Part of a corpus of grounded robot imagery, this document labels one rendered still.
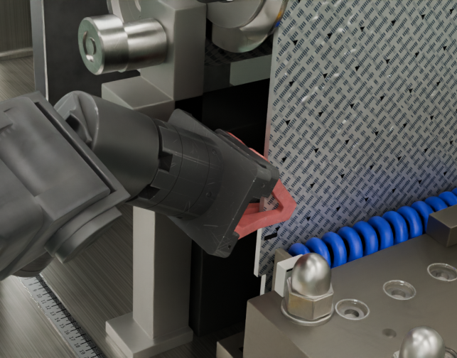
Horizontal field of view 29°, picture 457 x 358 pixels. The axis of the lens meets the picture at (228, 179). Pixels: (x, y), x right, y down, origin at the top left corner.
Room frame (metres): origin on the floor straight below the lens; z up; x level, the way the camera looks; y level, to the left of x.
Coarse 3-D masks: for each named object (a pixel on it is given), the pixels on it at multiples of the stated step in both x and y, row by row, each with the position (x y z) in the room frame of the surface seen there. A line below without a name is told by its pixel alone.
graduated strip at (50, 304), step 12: (36, 276) 0.68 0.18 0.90; (36, 288) 0.66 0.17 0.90; (48, 288) 0.67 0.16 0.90; (36, 300) 0.65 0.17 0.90; (48, 300) 0.65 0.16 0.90; (60, 300) 0.65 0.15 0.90; (48, 312) 0.63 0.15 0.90; (60, 312) 0.63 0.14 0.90; (60, 324) 0.62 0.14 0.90; (72, 324) 0.62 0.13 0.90; (72, 336) 0.60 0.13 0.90; (84, 336) 0.60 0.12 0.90; (72, 348) 0.59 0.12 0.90; (84, 348) 0.59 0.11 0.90; (96, 348) 0.59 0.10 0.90
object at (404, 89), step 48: (288, 48) 0.55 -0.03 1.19; (336, 48) 0.58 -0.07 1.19; (384, 48) 0.61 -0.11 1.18; (432, 48) 0.64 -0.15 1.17; (288, 96) 0.56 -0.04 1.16; (336, 96) 0.58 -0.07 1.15; (384, 96) 0.61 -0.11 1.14; (432, 96) 0.64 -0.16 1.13; (288, 144) 0.56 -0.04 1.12; (336, 144) 0.59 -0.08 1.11; (384, 144) 0.61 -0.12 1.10; (432, 144) 0.65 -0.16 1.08; (336, 192) 0.59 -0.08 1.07; (384, 192) 0.62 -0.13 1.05; (432, 192) 0.65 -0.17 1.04; (288, 240) 0.56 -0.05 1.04
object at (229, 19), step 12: (240, 0) 0.57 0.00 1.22; (252, 0) 0.56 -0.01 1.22; (264, 0) 0.56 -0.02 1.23; (216, 12) 0.60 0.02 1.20; (228, 12) 0.58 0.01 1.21; (240, 12) 0.57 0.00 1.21; (252, 12) 0.56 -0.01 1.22; (216, 24) 0.60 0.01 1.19; (228, 24) 0.58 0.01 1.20; (240, 24) 0.57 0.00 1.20
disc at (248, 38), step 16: (272, 0) 0.55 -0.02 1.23; (288, 0) 0.54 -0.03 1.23; (256, 16) 0.56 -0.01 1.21; (272, 16) 0.55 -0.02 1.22; (208, 32) 0.61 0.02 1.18; (224, 32) 0.59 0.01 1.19; (240, 32) 0.58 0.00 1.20; (256, 32) 0.56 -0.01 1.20; (272, 32) 0.55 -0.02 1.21; (224, 48) 0.59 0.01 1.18; (240, 48) 0.57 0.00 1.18
